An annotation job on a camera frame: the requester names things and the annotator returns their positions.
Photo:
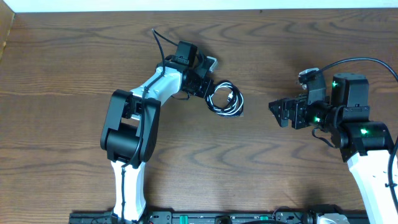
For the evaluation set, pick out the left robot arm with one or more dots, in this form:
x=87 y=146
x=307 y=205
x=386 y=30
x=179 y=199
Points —
x=131 y=125

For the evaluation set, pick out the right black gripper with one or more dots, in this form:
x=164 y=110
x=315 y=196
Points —
x=292 y=112

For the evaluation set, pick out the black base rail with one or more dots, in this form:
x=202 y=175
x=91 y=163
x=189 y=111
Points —
x=312 y=215

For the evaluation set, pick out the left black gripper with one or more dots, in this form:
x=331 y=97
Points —
x=202 y=86

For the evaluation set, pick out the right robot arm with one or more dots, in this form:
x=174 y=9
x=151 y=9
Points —
x=366 y=146

